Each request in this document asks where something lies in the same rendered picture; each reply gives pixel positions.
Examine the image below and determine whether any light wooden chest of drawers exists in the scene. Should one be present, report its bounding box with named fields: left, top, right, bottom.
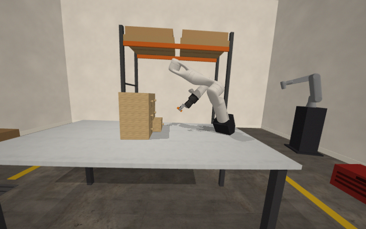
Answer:
left=118, top=92, right=153, bottom=140

